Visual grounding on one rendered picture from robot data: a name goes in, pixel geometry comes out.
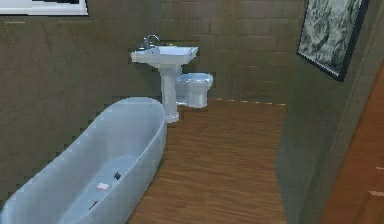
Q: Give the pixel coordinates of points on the white toilet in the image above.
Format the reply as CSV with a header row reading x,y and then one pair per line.
x,y
196,85

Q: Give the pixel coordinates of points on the white bathtub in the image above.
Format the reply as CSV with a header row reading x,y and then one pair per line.
x,y
133,133

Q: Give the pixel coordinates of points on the silver sink faucet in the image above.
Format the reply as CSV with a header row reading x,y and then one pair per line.
x,y
149,41

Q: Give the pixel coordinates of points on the small black object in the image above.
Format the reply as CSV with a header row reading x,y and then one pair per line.
x,y
117,175

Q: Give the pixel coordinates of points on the pink soap bar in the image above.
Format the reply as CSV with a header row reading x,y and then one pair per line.
x,y
102,186

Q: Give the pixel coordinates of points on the small dark red object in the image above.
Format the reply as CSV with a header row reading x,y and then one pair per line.
x,y
93,205

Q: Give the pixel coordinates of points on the black framed grey picture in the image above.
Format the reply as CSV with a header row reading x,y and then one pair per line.
x,y
328,31

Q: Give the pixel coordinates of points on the brown wooden door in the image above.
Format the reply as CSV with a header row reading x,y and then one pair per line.
x,y
361,160

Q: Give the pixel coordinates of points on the white framed window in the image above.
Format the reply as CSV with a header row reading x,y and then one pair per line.
x,y
43,9

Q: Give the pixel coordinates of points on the white pedestal sink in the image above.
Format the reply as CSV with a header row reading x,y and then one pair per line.
x,y
170,55

